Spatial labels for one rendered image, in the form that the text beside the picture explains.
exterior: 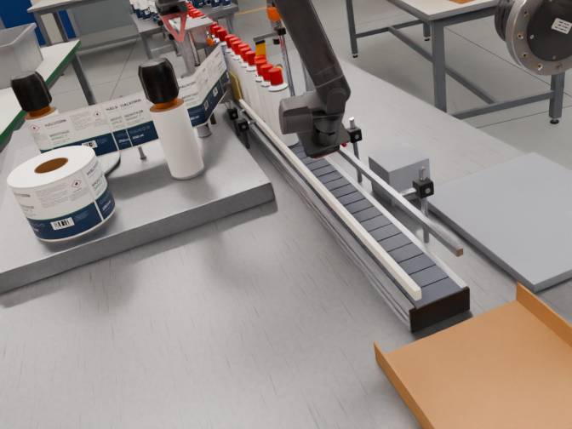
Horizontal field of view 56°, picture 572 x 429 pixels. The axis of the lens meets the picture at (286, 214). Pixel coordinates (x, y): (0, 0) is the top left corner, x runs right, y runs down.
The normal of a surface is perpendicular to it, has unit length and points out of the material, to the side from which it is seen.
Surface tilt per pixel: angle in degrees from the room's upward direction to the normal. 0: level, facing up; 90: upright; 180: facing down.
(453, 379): 0
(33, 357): 0
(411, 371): 0
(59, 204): 90
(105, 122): 90
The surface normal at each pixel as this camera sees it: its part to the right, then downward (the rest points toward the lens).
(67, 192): 0.52, 0.36
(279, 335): -0.18, -0.83
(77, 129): 0.22, 0.48
